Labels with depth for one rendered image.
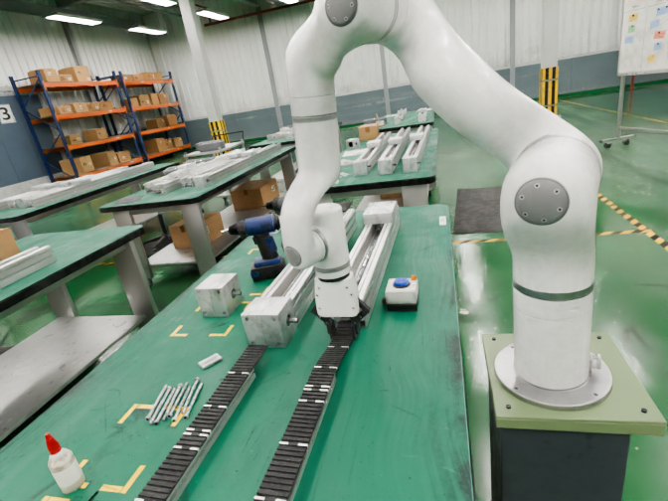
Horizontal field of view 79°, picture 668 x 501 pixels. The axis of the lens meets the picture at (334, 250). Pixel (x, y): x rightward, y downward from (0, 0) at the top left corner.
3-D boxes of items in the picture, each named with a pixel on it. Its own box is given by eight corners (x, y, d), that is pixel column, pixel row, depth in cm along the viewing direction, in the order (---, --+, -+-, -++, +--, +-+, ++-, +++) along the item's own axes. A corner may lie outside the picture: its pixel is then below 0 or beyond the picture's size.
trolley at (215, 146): (236, 213, 569) (217, 139, 532) (200, 217, 579) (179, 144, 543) (258, 194, 663) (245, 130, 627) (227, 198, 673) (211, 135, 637)
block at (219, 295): (236, 316, 120) (228, 287, 117) (203, 316, 123) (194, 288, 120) (250, 299, 129) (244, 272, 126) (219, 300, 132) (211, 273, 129)
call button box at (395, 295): (417, 311, 107) (415, 290, 105) (381, 311, 110) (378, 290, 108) (418, 296, 114) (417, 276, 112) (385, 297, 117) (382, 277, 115)
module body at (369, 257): (367, 328, 104) (363, 298, 100) (329, 328, 106) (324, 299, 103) (400, 224, 175) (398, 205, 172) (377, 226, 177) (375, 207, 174)
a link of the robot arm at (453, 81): (545, 243, 62) (559, 209, 74) (620, 190, 54) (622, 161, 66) (322, 23, 67) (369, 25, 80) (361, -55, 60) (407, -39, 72)
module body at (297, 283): (297, 327, 109) (291, 299, 106) (263, 327, 112) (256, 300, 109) (357, 227, 180) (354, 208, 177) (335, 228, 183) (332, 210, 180)
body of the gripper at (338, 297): (307, 277, 93) (315, 320, 97) (351, 276, 90) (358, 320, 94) (316, 263, 100) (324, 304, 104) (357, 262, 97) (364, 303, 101)
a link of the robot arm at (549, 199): (596, 270, 70) (605, 127, 61) (587, 329, 56) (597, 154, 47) (520, 264, 76) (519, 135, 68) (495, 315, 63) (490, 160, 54)
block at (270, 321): (294, 348, 100) (286, 314, 97) (249, 347, 104) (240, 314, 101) (305, 327, 108) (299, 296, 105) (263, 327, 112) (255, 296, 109)
